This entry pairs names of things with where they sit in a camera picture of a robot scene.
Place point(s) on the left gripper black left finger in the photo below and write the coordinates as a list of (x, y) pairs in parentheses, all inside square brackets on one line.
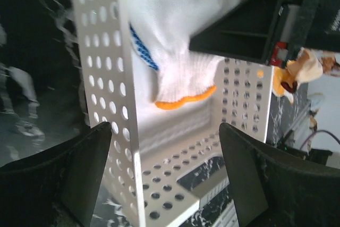
[(58, 186)]

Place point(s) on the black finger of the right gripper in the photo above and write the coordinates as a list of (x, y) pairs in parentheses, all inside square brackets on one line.
[(245, 33)]

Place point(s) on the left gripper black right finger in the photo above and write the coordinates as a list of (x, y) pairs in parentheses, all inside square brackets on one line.
[(270, 187)]

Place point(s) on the blue dotted glove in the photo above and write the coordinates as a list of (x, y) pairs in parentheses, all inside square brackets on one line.
[(141, 50), (165, 27)]

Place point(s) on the white perforated storage basket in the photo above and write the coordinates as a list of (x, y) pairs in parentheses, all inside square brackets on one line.
[(151, 149)]

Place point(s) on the blue dotted glove front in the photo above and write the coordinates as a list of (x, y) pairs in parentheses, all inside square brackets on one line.
[(141, 50)]

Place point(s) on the orange dotted glove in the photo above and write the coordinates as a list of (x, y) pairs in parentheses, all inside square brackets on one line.
[(306, 68)]

